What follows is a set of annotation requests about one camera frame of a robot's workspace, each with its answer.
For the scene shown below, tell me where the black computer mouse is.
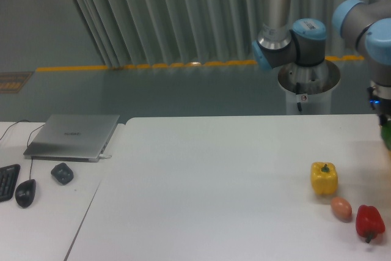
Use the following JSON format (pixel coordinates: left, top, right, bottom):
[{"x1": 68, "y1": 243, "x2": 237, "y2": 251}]
[{"x1": 15, "y1": 179, "x2": 36, "y2": 208}]

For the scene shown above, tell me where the black pedestal cable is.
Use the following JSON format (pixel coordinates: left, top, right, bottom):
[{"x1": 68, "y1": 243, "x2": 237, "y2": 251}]
[{"x1": 295, "y1": 82, "x2": 303, "y2": 114}]

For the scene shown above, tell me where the black mouse cable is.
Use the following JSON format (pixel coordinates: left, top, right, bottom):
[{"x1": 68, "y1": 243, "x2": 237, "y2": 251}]
[{"x1": 26, "y1": 128, "x2": 43, "y2": 180}]

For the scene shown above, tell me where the black laptop cable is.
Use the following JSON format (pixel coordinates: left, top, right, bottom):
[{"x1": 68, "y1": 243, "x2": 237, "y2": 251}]
[{"x1": 0, "y1": 119, "x2": 31, "y2": 141}]

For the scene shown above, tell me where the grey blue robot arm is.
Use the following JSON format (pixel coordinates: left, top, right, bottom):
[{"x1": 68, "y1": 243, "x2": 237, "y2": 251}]
[{"x1": 252, "y1": 0, "x2": 390, "y2": 125}]

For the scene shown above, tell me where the silver closed laptop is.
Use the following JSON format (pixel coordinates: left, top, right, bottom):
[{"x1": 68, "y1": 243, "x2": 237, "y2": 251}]
[{"x1": 24, "y1": 114, "x2": 120, "y2": 162}]

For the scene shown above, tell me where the yellow bell pepper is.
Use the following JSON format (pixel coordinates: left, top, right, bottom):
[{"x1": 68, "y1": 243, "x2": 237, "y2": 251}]
[{"x1": 310, "y1": 162, "x2": 338, "y2": 196}]

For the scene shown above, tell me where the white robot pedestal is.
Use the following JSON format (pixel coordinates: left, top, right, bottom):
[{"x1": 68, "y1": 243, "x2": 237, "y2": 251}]
[{"x1": 278, "y1": 60, "x2": 340, "y2": 115}]

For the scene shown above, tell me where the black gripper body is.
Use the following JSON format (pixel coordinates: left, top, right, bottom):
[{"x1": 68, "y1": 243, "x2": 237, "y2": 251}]
[{"x1": 367, "y1": 86, "x2": 390, "y2": 120}]

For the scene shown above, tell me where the green bell pepper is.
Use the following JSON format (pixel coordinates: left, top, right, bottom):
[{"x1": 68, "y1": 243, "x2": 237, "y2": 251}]
[{"x1": 381, "y1": 120, "x2": 391, "y2": 151}]

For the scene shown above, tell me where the black keyboard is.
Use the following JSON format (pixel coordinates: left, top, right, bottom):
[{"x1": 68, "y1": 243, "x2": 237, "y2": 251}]
[{"x1": 0, "y1": 164, "x2": 20, "y2": 202}]

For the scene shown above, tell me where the grey pleated curtain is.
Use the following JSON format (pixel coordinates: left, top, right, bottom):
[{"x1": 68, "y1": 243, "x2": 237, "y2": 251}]
[{"x1": 73, "y1": 0, "x2": 374, "y2": 68}]

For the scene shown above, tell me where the small black device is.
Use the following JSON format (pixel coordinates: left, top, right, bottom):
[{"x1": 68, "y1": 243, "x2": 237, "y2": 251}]
[{"x1": 51, "y1": 163, "x2": 74, "y2": 185}]

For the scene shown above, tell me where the brown egg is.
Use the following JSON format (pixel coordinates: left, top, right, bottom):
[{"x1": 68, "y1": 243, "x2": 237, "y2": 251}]
[{"x1": 331, "y1": 197, "x2": 352, "y2": 221}]

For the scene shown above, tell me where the red bell pepper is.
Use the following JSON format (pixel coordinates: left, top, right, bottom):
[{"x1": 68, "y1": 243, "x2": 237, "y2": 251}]
[{"x1": 356, "y1": 205, "x2": 386, "y2": 243}]

